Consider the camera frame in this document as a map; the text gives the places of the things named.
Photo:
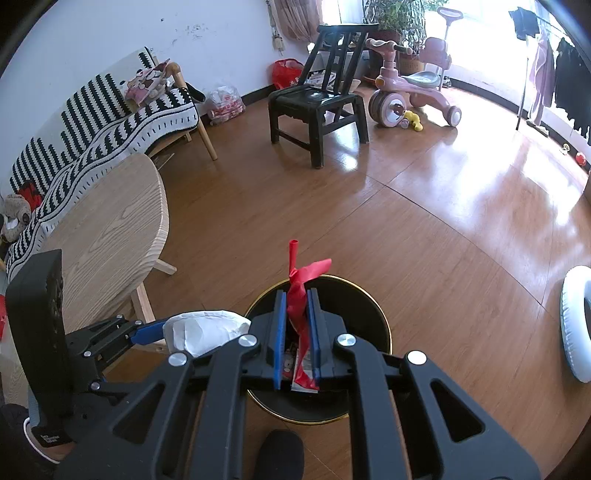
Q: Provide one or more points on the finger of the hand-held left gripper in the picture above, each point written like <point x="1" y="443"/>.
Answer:
<point x="147" y="332"/>
<point x="111" y="385"/>

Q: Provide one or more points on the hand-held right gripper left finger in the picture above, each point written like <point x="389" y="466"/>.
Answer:
<point x="278" y="344"/>

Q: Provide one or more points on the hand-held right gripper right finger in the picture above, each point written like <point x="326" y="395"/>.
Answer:
<point x="315" y="344"/>

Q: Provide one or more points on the black gold-rimmed trash bin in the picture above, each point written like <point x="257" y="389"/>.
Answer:
<point x="355" y="314"/>

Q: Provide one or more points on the red balloon scrap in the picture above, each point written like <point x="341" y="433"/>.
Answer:
<point x="298" y="295"/>

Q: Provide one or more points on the white paper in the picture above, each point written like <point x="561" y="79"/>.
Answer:
<point x="203" y="330"/>

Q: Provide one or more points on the person's left forearm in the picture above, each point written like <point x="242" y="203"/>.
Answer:
<point x="18" y="434"/>

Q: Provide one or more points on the person's dark shoe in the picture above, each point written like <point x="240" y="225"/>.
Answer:
<point x="281" y="454"/>

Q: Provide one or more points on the brown plush toy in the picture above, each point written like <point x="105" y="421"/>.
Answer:
<point x="14" y="217"/>

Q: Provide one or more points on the round wooden table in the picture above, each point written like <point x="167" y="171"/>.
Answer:
<point x="106" y="221"/>

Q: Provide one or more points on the red cloth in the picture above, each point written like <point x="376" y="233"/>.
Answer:
<point x="30" y="194"/>

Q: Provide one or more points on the black white striped sofa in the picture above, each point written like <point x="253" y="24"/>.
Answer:
<point x="92" y="134"/>

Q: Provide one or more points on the clear red-printed plastic bag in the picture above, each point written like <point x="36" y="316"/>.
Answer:
<point x="225" y="106"/>

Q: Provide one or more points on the yellow toy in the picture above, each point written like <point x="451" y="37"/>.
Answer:
<point x="413" y="121"/>

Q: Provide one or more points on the black wooden chair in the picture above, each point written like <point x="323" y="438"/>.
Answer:
<point x="314" y="99"/>

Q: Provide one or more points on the black cloth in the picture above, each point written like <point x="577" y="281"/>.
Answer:
<point x="196" y="92"/>

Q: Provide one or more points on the pink plush toy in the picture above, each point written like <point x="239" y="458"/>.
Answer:
<point x="147" y="83"/>

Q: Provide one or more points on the beige bowl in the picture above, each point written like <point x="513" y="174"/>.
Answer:
<point x="353" y="85"/>

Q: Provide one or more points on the red plastic bag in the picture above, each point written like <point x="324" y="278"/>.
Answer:
<point x="286" y="74"/>

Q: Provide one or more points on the pink kids tricycle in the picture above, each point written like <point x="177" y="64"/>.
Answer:
<point x="415" y="87"/>

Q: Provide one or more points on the beige hanging plug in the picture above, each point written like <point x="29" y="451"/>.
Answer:
<point x="278" y="42"/>

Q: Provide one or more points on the red ball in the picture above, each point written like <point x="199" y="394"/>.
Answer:
<point x="580" y="158"/>

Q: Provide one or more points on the pink patterned curtain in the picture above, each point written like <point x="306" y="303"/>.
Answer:
<point x="300" y="18"/>

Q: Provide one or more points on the green potted plant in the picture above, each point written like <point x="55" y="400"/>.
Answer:
<point x="397" y="18"/>

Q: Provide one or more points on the lilac hanging garment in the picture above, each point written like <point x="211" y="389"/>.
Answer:
<point x="542" y="78"/>

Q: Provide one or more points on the black hanging garments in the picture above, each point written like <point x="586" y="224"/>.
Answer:
<point x="572" y="87"/>

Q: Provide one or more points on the black hanging shirt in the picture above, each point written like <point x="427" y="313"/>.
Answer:
<point x="525" y="23"/>

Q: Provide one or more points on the wooden sofa frame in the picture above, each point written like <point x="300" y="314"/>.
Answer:
<point x="207" y="138"/>

